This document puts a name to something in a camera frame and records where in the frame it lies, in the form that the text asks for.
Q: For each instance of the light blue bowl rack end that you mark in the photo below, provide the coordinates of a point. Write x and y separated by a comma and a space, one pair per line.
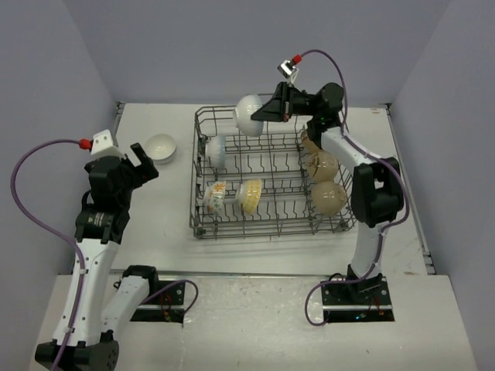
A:
215, 150

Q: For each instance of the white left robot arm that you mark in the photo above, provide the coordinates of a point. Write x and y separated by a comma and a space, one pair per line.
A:
86, 337

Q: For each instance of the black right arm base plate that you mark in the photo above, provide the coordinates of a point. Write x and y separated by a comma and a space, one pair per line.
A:
367, 301

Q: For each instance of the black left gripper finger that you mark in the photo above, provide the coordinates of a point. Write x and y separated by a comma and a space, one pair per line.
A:
146, 170
139, 158

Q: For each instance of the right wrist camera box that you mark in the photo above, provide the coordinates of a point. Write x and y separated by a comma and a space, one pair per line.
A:
289, 70

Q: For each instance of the grey wire dish rack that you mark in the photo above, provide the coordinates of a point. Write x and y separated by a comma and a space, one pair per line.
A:
278, 158

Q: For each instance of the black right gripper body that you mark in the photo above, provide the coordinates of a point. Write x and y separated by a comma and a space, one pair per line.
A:
302, 103

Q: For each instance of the light blue bowl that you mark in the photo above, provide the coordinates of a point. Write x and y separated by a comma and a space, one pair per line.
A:
242, 112
160, 148

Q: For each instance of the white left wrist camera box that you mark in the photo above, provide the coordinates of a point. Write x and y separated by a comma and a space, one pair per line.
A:
104, 145

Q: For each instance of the beige bowl with flower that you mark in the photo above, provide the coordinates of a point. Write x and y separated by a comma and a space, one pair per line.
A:
309, 145

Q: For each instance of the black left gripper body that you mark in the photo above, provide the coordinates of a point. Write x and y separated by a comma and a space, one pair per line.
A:
129, 171

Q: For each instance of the beige bowl with plant drawing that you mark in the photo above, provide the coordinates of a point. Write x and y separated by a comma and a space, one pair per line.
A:
322, 166

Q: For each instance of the plain beige bowl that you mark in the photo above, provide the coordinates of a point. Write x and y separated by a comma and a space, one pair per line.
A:
328, 198

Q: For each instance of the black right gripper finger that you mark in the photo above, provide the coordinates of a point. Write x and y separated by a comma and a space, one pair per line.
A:
262, 114
281, 99

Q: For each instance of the orange green floral bowl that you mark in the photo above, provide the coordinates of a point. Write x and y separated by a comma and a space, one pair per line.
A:
213, 198

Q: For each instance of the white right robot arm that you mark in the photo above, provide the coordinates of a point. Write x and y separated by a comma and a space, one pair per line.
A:
378, 192

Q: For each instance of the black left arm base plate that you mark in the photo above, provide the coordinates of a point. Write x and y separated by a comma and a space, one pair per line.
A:
168, 307

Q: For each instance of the yellow dotted bowl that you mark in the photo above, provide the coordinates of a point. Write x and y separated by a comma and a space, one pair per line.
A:
248, 195

